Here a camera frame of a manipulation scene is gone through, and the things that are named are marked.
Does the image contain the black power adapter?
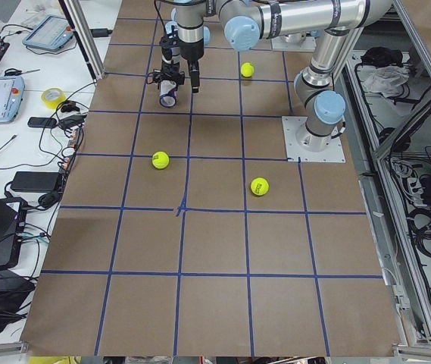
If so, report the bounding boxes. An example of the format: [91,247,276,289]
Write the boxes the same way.
[11,171,61,193]

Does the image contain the Wilson tennis ball can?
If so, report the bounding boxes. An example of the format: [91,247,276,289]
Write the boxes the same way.
[159,80,178,108]

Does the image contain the crumpled white cloth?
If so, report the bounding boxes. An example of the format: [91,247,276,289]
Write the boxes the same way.
[362,65,410,98]

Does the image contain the far blue teach pendant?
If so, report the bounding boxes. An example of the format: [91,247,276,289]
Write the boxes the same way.
[22,15,73,52]

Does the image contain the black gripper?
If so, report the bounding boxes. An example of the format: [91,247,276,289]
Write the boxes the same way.
[146,61,200,93]
[178,37,204,63]

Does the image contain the tennis ball near arm base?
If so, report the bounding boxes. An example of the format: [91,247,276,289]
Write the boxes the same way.
[240,62,255,78]

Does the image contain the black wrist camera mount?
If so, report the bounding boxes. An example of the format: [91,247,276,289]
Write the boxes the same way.
[160,34,180,64]

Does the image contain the black phone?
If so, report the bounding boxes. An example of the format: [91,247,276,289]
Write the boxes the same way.
[27,117,58,129]

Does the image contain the tennis ball with black print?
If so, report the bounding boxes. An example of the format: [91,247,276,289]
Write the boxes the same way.
[250,177,270,196]

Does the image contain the tennis ball centre left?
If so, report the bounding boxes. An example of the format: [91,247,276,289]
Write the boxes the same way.
[151,151,170,170]

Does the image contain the black handled scissors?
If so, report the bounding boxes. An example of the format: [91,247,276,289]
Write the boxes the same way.
[4,68,39,76]

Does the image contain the yellow tape roll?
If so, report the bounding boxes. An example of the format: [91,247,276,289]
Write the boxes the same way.
[41,87,67,110]

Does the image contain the aluminium frame post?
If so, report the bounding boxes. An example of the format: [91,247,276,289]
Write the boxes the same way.
[58,0,105,81]

